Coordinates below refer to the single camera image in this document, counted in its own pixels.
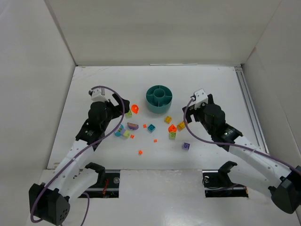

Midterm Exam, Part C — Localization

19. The orange teardrop lego plate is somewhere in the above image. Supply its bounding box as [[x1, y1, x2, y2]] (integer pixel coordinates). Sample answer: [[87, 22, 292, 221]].
[[131, 104, 139, 114]]

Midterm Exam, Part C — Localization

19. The orange curved lego piece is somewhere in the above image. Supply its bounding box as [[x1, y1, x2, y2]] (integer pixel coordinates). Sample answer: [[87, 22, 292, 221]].
[[168, 124, 177, 133]]

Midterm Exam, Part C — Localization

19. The yellow orange lego brick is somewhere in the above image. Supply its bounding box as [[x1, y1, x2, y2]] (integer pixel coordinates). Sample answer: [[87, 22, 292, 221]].
[[177, 121, 185, 130]]

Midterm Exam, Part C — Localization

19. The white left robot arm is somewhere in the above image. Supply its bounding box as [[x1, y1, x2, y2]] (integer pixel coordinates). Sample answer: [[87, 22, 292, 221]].
[[29, 93, 130, 226]]

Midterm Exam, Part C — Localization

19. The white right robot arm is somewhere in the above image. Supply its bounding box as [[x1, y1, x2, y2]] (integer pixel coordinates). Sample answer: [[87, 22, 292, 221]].
[[182, 89, 301, 214]]

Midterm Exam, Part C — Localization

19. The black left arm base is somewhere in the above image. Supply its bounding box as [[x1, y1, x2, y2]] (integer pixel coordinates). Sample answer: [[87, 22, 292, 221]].
[[84, 162, 120, 198]]

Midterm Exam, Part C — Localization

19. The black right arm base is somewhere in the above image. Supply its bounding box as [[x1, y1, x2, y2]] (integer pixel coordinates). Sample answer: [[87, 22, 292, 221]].
[[202, 161, 248, 198]]

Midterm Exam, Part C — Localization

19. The lime green lego brick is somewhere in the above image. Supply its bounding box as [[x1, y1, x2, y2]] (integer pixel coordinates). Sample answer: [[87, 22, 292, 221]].
[[125, 110, 132, 118]]

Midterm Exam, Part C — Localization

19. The teal flower lego piece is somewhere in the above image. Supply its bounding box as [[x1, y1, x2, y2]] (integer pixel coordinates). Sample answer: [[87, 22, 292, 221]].
[[114, 124, 124, 137]]

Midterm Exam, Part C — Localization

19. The purple butterfly lego piece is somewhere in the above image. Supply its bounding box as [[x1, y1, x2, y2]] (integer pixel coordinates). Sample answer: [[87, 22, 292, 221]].
[[127, 122, 139, 130]]

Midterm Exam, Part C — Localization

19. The pale green lego brick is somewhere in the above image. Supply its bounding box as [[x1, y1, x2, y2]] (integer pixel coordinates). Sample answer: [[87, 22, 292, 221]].
[[120, 129, 131, 138]]

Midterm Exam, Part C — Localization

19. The teal round divided container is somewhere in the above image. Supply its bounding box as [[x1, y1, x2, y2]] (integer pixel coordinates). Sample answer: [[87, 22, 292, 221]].
[[145, 85, 173, 114]]

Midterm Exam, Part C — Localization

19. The purple lego brick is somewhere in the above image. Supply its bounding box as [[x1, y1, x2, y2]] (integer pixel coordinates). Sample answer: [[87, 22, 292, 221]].
[[182, 142, 190, 151]]

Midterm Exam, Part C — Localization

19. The teal square lego brick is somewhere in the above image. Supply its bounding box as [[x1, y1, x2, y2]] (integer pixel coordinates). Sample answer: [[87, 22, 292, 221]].
[[148, 124, 156, 133]]

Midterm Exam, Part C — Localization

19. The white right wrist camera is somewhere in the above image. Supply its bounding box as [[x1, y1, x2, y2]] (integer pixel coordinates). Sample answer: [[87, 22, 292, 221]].
[[191, 89, 208, 110]]

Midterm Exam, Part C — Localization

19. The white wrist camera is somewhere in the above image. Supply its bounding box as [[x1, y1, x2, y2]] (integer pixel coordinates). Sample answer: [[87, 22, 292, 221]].
[[88, 88, 108, 102], [191, 89, 208, 110]]

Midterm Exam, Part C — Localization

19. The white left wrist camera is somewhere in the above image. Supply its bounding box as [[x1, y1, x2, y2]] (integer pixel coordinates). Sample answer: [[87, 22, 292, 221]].
[[88, 88, 108, 102]]

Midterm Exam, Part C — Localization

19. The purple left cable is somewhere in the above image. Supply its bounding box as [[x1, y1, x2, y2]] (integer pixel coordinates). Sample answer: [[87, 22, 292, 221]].
[[30, 85, 125, 226]]

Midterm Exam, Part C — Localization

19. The purple cable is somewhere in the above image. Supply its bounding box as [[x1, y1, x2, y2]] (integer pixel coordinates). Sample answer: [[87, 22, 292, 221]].
[[30, 85, 125, 226], [183, 97, 301, 176]]

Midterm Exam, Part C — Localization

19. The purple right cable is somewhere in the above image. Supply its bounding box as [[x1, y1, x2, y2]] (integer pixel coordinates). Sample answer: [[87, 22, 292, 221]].
[[183, 97, 301, 176]]

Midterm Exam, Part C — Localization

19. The aluminium rail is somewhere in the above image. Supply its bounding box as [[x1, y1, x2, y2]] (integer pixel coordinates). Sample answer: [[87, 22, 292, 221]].
[[234, 66, 269, 154]]

